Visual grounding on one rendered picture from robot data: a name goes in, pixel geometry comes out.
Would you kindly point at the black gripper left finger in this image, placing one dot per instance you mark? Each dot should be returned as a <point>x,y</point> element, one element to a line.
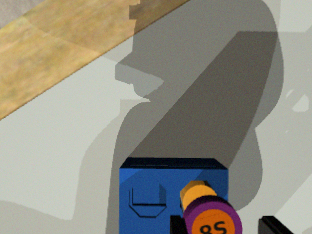
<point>177,225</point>

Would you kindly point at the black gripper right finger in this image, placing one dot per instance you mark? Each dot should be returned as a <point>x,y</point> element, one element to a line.
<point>271,225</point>

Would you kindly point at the blue tube rack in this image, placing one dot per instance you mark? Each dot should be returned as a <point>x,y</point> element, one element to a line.
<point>139,206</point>

